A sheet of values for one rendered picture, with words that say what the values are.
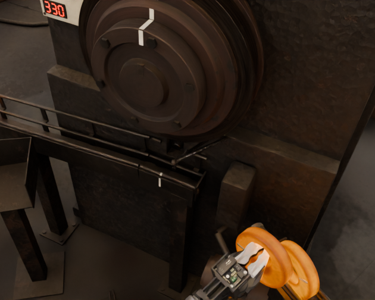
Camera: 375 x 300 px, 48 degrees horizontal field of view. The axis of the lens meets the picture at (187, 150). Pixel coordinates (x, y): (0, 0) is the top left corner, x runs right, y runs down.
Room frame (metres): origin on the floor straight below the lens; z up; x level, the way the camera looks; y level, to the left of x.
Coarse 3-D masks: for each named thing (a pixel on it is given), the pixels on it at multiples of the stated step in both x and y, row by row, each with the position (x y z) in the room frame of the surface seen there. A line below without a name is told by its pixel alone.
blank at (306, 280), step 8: (288, 240) 0.61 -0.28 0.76; (288, 248) 0.58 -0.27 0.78; (296, 248) 0.58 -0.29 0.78; (296, 256) 0.55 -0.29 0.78; (304, 256) 0.55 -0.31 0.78; (296, 264) 0.54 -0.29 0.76; (304, 264) 0.53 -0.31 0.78; (312, 264) 0.54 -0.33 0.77; (296, 272) 0.53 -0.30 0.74; (304, 272) 0.52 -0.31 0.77; (312, 272) 0.52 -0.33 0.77; (296, 280) 0.54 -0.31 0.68; (304, 280) 0.51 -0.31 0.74; (312, 280) 0.50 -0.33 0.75; (296, 288) 0.52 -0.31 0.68; (304, 288) 0.50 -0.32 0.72; (312, 288) 0.49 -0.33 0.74; (304, 296) 0.49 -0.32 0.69
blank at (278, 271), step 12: (252, 228) 0.58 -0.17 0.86; (240, 240) 0.56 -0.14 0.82; (252, 240) 0.54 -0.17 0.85; (264, 240) 0.53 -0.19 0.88; (276, 240) 0.53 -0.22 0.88; (276, 252) 0.50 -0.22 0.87; (276, 264) 0.49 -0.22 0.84; (288, 264) 0.49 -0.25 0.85; (264, 276) 0.50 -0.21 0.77; (276, 276) 0.48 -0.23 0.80; (288, 276) 0.48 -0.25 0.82
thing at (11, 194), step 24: (0, 144) 0.95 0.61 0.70; (24, 144) 0.96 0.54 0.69; (0, 168) 0.93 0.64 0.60; (24, 168) 0.93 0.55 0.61; (0, 192) 0.83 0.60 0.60; (24, 192) 0.83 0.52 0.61; (24, 216) 0.86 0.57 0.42; (24, 240) 0.82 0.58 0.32; (24, 264) 0.81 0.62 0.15; (48, 264) 0.90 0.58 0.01; (24, 288) 0.78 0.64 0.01; (48, 288) 0.79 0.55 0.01
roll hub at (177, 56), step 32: (128, 32) 0.78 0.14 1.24; (160, 32) 0.77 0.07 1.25; (96, 64) 0.82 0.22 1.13; (128, 64) 0.78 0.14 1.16; (160, 64) 0.76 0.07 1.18; (192, 64) 0.74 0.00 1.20; (128, 96) 0.80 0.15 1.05; (160, 96) 0.74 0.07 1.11; (192, 96) 0.72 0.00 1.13; (160, 128) 0.75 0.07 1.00
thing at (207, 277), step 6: (210, 258) 0.68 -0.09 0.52; (216, 258) 0.68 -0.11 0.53; (210, 264) 0.65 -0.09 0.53; (204, 270) 0.64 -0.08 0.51; (210, 270) 0.64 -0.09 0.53; (246, 270) 0.64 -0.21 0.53; (204, 276) 0.63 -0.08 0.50; (210, 276) 0.62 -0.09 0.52; (204, 282) 0.61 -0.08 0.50; (258, 288) 0.59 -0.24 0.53; (264, 288) 0.59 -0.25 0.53; (252, 294) 0.57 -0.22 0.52; (258, 294) 0.57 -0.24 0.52; (264, 294) 0.57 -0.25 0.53
